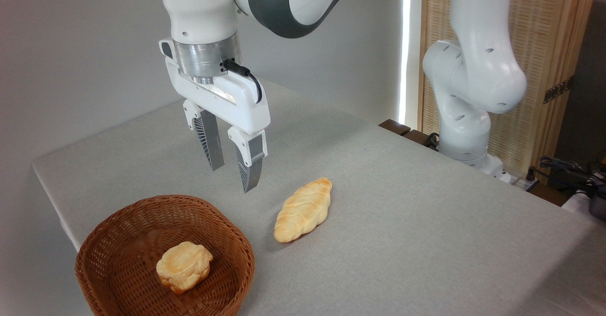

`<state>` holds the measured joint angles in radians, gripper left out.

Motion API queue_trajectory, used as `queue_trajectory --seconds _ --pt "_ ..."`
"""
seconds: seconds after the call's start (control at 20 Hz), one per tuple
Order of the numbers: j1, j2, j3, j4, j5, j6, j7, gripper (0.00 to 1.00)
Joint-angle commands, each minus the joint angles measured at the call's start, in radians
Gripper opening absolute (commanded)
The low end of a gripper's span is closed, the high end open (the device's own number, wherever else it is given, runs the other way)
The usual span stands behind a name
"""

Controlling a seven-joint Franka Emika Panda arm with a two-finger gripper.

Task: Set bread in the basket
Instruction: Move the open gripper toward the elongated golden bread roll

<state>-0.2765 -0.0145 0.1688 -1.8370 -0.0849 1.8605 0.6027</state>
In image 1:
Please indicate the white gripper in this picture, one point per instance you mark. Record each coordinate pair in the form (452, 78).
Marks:
(236, 100)

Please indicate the long braided bread loaf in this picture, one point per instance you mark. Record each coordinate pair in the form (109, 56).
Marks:
(303, 209)

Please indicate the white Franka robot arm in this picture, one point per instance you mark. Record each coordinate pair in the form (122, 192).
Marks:
(473, 69)

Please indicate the round golden bread roll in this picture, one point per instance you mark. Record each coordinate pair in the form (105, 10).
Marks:
(184, 265)

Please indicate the brown woven wicker basket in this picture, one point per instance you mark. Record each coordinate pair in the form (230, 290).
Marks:
(118, 240)

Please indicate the grey tablecloth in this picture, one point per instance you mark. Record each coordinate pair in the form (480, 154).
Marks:
(402, 221)

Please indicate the white power strip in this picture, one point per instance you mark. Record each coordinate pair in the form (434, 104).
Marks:
(518, 181)

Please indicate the black screen hinge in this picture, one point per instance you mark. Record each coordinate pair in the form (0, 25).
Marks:
(558, 90)

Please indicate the wooden slatted folding screen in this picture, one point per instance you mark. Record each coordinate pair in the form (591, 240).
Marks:
(544, 31)

